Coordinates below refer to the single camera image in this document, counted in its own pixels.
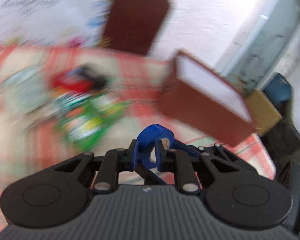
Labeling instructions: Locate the light blue painted door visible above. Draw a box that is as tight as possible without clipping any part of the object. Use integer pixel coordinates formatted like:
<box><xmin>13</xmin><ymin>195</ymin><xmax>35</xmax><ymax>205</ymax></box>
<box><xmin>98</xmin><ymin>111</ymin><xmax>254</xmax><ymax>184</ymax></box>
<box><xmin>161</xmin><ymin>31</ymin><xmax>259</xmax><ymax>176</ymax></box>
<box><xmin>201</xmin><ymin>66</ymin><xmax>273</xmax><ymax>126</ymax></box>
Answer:
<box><xmin>216</xmin><ymin>0</ymin><xmax>300</xmax><ymax>91</ymax></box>

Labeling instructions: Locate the tan cardboard carton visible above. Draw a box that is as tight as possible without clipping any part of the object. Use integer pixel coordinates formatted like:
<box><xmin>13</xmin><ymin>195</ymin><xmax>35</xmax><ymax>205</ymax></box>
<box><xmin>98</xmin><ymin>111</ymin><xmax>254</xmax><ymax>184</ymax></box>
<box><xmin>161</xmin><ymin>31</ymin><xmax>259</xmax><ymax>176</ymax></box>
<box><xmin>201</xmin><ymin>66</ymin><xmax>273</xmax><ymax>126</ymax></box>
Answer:
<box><xmin>245</xmin><ymin>90</ymin><xmax>282</xmax><ymax>137</ymax></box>

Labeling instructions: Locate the brown cardboard storage box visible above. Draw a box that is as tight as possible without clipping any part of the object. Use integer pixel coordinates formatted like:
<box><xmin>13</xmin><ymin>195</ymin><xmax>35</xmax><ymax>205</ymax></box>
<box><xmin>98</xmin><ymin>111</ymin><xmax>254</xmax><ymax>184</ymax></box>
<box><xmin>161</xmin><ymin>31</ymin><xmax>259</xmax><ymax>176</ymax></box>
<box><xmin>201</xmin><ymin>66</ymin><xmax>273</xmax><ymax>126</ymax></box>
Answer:
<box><xmin>158</xmin><ymin>50</ymin><xmax>257</xmax><ymax>147</ymax></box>

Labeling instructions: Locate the black electrical tape roll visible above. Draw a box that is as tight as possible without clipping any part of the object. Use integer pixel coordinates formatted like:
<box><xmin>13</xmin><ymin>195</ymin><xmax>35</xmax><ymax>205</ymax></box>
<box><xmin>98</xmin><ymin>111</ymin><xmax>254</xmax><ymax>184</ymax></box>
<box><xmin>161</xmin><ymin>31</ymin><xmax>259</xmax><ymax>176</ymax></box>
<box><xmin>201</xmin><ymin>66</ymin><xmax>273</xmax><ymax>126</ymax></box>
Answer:
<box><xmin>76</xmin><ymin>63</ymin><xmax>108</xmax><ymax>90</ymax></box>

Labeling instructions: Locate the green snack packet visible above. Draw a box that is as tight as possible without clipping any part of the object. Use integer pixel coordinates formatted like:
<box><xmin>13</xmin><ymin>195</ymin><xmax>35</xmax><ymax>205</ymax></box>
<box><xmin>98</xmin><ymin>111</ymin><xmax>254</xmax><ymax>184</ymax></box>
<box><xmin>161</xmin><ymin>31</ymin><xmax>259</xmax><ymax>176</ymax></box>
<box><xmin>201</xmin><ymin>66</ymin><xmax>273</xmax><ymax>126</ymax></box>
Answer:
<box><xmin>57</xmin><ymin>93</ymin><xmax>128</xmax><ymax>152</ymax></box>

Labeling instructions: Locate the red electrical tape roll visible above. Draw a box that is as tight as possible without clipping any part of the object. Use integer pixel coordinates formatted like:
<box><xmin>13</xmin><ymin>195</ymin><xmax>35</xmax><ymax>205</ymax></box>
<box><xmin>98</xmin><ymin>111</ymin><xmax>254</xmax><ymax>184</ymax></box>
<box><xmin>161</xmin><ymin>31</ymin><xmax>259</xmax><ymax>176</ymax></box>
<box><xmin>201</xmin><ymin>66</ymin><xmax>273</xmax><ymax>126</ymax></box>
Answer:
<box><xmin>50</xmin><ymin>72</ymin><xmax>94</xmax><ymax>93</ymax></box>

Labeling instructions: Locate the clear packing tape roll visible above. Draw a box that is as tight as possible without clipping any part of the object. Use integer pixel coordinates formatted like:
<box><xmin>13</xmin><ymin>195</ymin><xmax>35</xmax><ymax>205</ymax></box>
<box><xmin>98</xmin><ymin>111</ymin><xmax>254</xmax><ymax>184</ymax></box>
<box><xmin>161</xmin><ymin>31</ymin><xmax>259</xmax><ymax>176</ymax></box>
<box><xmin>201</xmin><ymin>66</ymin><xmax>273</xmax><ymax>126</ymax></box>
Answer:
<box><xmin>0</xmin><ymin>66</ymin><xmax>50</xmax><ymax>119</ymax></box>

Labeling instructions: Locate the floral plastic bedding bag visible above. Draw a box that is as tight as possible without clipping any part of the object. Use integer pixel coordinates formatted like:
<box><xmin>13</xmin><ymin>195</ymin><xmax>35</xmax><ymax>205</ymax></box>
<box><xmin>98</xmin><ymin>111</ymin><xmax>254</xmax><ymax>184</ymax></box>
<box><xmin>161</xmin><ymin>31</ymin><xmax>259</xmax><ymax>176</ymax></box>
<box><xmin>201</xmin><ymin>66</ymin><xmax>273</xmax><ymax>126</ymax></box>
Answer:
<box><xmin>0</xmin><ymin>0</ymin><xmax>113</xmax><ymax>47</ymax></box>

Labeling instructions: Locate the red plaid bed blanket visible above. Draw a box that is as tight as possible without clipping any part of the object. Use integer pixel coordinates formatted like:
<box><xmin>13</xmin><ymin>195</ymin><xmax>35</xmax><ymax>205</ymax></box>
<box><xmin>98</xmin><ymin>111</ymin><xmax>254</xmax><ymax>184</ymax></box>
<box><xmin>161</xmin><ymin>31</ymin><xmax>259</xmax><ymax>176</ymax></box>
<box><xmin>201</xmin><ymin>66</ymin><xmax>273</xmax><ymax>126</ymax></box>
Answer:
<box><xmin>0</xmin><ymin>43</ymin><xmax>277</xmax><ymax>233</ymax></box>

